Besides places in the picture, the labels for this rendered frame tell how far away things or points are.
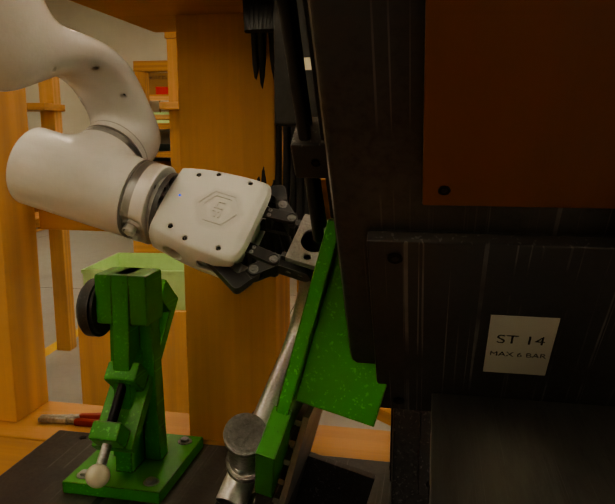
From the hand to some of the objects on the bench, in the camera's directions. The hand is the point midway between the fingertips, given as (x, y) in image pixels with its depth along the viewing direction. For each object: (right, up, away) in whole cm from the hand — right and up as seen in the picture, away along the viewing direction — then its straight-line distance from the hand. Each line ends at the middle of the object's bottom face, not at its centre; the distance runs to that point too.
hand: (306, 252), depth 64 cm
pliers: (-36, -28, +40) cm, 60 cm away
